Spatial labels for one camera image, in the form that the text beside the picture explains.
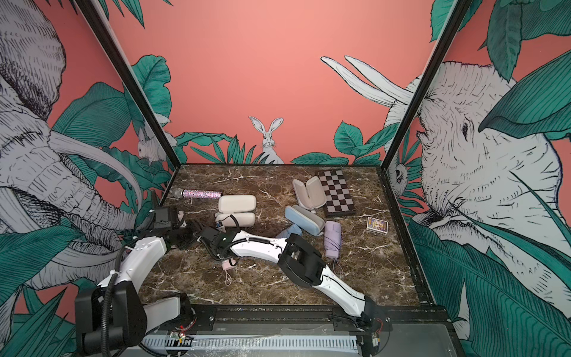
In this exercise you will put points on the glittery purple bottle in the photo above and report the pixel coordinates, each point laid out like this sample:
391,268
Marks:
180,193

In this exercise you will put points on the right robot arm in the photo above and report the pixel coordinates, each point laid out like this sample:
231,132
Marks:
303,264

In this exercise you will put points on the purple folded umbrella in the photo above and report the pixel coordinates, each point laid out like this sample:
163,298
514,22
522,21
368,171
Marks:
332,239

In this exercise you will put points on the right black frame post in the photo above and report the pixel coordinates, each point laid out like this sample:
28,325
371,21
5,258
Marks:
454,20

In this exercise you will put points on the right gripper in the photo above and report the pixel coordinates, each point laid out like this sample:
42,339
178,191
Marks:
215,253

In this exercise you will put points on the left black frame post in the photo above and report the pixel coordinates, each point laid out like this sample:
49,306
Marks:
108,41

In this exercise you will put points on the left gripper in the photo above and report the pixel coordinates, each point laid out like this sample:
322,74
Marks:
182,244

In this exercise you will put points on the checkered chess board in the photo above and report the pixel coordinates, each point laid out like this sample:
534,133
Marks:
339,201

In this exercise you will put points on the small card box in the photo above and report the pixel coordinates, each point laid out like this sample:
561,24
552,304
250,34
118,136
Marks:
377,225

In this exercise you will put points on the pink zippered umbrella case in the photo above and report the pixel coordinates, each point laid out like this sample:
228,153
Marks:
236,211

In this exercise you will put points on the white perforated cable duct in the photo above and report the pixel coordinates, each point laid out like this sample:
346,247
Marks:
344,344

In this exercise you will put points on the blue zippered umbrella case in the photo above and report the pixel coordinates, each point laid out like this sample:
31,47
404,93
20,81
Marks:
306,220

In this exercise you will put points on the black frame post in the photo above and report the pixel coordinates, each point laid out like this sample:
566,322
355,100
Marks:
108,41
454,20

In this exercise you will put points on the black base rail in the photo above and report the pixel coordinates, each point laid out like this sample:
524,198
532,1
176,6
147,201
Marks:
204,317

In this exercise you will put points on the purple zippered umbrella case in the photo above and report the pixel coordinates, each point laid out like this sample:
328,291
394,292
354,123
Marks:
310,195

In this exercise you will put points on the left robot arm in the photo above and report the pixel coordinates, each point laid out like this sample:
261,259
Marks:
110,318

